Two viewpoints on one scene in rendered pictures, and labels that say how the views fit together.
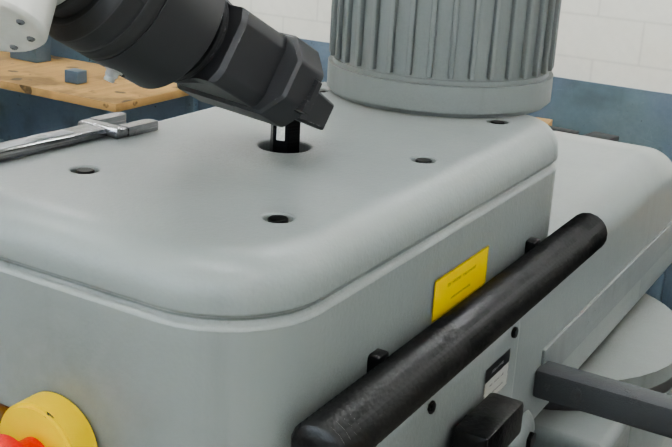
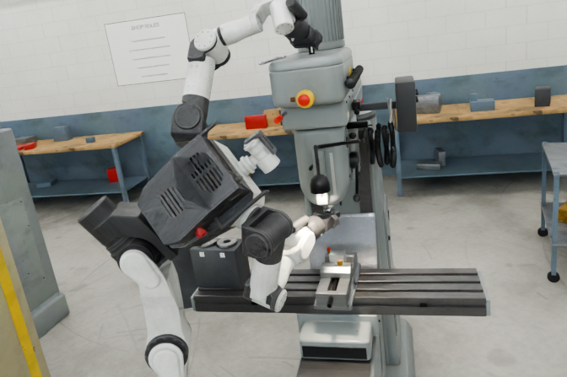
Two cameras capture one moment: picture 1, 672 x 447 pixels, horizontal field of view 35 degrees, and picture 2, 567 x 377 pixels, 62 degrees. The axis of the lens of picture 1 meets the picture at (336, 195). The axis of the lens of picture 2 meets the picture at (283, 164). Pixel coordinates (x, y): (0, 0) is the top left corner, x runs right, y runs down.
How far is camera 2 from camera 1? 1.17 m
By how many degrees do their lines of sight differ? 15
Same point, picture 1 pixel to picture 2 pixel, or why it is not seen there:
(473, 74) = (333, 39)
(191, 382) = (330, 77)
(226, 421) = (336, 82)
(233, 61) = (310, 34)
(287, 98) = (319, 39)
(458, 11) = (328, 27)
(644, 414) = (378, 105)
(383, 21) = not seen: hidden behind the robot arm
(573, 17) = not seen: hidden behind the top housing
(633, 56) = not seen: hidden behind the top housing
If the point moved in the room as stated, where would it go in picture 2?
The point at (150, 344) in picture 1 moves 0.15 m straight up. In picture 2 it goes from (322, 72) to (317, 25)
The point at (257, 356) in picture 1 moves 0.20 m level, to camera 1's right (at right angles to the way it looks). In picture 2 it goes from (338, 70) to (392, 61)
